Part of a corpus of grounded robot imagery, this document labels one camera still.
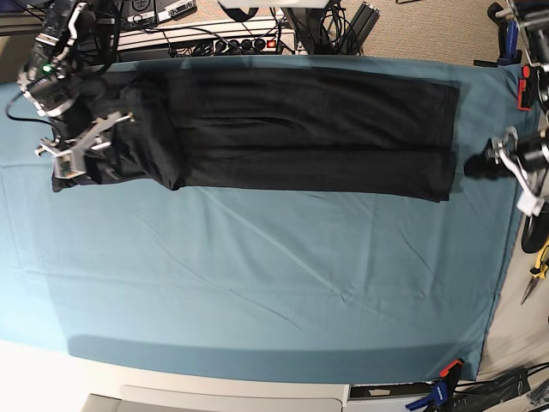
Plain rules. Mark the red black clamp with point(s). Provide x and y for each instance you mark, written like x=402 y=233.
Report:
x=527 y=88

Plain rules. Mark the blue handled bar clamp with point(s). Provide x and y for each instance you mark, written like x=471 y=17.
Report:
x=507 y=38

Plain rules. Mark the blue orange clamp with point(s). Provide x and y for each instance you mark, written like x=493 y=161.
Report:
x=442 y=390

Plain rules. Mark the teal table cloth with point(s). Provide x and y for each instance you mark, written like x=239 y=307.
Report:
x=303 y=287

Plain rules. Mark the white table frame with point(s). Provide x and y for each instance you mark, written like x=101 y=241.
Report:
x=243 y=396

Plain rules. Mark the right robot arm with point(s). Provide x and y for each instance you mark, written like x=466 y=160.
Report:
x=64 y=86

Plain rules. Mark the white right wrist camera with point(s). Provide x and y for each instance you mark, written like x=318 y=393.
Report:
x=69 y=164

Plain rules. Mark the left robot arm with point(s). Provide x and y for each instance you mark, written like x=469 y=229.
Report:
x=532 y=20

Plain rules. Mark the black T-shirt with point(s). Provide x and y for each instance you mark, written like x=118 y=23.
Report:
x=276 y=129

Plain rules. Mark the black electronics boxes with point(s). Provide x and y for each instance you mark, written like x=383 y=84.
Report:
x=152 y=12

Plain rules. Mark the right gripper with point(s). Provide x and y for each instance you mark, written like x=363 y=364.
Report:
x=95 y=137

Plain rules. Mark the yellow handled pliers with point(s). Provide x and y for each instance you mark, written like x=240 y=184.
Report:
x=538 y=271

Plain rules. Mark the black computer mouse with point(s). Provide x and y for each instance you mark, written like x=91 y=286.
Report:
x=534 y=234

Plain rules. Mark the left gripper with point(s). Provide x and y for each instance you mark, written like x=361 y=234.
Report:
x=525 y=157

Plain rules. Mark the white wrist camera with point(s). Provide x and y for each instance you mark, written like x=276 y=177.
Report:
x=529 y=204
x=69 y=164

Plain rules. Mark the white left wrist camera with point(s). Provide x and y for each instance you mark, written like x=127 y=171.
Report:
x=529 y=204

